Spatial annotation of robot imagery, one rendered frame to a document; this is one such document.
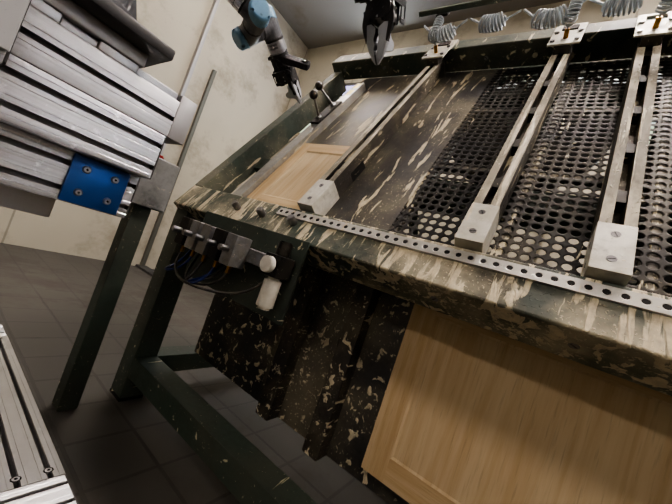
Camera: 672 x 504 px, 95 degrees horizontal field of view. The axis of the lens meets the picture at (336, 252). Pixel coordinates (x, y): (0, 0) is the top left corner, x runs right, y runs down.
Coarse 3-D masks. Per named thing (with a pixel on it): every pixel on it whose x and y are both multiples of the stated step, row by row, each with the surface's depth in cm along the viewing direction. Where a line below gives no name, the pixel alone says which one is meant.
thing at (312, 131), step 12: (348, 96) 153; (336, 108) 147; (324, 120) 142; (312, 132) 138; (288, 144) 134; (300, 144) 134; (276, 156) 130; (288, 156) 130; (264, 168) 125; (276, 168) 127; (252, 180) 121; (240, 192) 118
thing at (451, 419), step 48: (432, 336) 86; (480, 336) 80; (432, 384) 84; (480, 384) 78; (528, 384) 73; (576, 384) 68; (624, 384) 64; (384, 432) 87; (432, 432) 81; (480, 432) 76; (528, 432) 71; (576, 432) 67; (624, 432) 63; (384, 480) 84; (432, 480) 79; (480, 480) 74; (528, 480) 69; (576, 480) 65; (624, 480) 62
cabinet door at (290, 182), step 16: (304, 144) 135; (320, 144) 131; (288, 160) 129; (304, 160) 126; (320, 160) 122; (336, 160) 118; (272, 176) 123; (288, 176) 120; (304, 176) 117; (320, 176) 114; (256, 192) 118; (272, 192) 116; (288, 192) 112; (304, 192) 109
